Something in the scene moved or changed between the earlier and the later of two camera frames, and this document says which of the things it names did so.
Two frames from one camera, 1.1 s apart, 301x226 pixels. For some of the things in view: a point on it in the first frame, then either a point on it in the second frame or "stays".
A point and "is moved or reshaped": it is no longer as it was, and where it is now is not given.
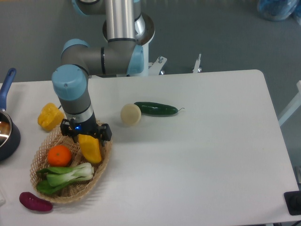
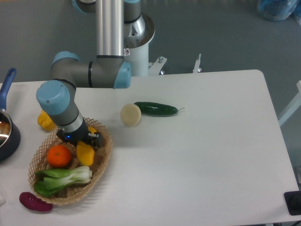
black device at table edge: [293, 200] stays
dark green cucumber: [155, 108] stays
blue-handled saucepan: [10, 135] stays
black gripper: [104, 131] → [75, 137]
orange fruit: [59, 156] stays
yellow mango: [90, 148] is moved or reshaped
